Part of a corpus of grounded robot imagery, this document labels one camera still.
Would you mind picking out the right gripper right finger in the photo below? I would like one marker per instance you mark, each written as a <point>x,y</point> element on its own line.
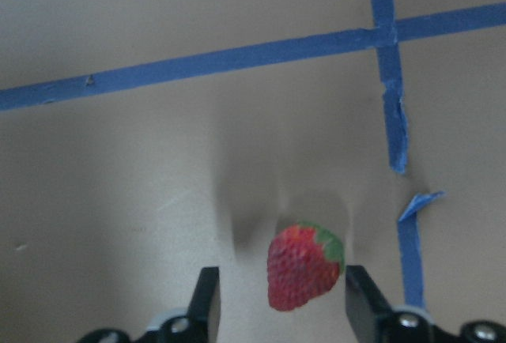
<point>373,319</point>

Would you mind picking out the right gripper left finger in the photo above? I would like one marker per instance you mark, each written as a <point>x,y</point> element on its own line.
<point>199,321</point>

